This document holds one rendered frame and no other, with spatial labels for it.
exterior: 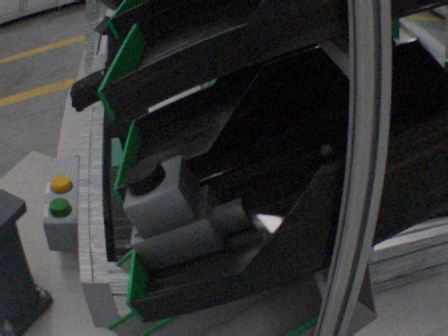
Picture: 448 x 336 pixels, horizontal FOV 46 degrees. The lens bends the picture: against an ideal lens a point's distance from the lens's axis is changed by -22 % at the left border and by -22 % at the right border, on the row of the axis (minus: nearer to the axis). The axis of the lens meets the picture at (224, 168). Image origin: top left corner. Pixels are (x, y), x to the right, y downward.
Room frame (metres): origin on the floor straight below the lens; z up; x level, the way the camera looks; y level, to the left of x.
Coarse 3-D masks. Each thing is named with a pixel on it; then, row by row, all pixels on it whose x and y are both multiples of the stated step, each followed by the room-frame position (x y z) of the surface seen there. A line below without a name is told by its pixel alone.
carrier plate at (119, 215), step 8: (112, 168) 0.89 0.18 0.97; (112, 176) 0.86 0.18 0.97; (112, 184) 0.84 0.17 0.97; (112, 192) 0.82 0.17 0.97; (112, 200) 0.80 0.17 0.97; (112, 208) 0.77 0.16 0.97; (120, 208) 0.77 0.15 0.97; (112, 216) 0.75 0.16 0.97; (120, 216) 0.75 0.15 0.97; (120, 224) 0.73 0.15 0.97; (128, 224) 0.74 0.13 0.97; (120, 232) 0.71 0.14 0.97; (128, 232) 0.72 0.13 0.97; (120, 240) 0.70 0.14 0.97; (128, 240) 0.70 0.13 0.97; (120, 248) 0.68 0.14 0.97; (128, 248) 0.68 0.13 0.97; (120, 256) 0.66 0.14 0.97
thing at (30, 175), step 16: (32, 160) 1.11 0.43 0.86; (48, 160) 1.11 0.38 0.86; (16, 176) 1.04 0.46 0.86; (32, 176) 1.04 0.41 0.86; (16, 192) 0.97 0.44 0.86; (32, 192) 0.98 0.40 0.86; (32, 208) 0.92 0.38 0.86; (32, 224) 0.86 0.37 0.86; (32, 240) 0.81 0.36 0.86; (32, 256) 0.76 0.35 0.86; (48, 256) 0.77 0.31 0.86; (32, 272) 0.72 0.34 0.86; (48, 272) 0.73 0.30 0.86; (48, 288) 0.68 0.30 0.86; (48, 320) 0.60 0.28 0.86
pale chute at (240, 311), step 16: (368, 272) 0.36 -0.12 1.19; (288, 288) 0.42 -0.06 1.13; (304, 288) 0.40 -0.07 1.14; (368, 288) 0.34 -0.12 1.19; (240, 304) 0.43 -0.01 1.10; (256, 304) 0.43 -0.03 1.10; (272, 304) 0.41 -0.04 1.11; (288, 304) 0.40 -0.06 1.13; (304, 304) 0.38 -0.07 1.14; (320, 304) 0.37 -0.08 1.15; (368, 304) 0.32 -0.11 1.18; (176, 320) 0.43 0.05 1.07; (192, 320) 0.43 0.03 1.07; (208, 320) 0.43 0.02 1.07; (224, 320) 0.43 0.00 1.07; (240, 320) 0.42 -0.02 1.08; (256, 320) 0.40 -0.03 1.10; (272, 320) 0.39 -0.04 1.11; (288, 320) 0.37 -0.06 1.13; (304, 320) 0.36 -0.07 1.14; (352, 320) 0.30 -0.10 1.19; (368, 320) 0.30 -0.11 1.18
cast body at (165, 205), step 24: (144, 168) 0.39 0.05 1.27; (168, 168) 0.40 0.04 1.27; (144, 192) 0.37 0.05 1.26; (168, 192) 0.37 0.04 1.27; (192, 192) 0.39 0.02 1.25; (144, 216) 0.37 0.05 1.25; (168, 216) 0.37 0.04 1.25; (192, 216) 0.37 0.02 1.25; (216, 216) 0.38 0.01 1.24; (240, 216) 0.38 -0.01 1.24; (144, 240) 0.37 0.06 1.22; (168, 240) 0.37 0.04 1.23; (192, 240) 0.37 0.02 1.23; (216, 240) 0.37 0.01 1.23; (144, 264) 0.37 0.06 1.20; (168, 264) 0.37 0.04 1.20
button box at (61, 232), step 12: (72, 156) 0.95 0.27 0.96; (48, 168) 0.91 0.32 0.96; (60, 168) 0.90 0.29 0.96; (72, 168) 0.90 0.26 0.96; (48, 180) 0.86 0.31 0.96; (72, 180) 0.87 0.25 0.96; (48, 192) 0.83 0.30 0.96; (60, 192) 0.82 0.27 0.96; (72, 192) 0.83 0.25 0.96; (48, 204) 0.79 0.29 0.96; (72, 204) 0.79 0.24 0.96; (48, 216) 0.76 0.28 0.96; (60, 216) 0.76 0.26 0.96; (72, 216) 0.76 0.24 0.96; (48, 228) 0.74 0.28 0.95; (60, 228) 0.74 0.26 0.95; (72, 228) 0.75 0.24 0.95; (48, 240) 0.74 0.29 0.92; (60, 240) 0.74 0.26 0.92; (72, 240) 0.74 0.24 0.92
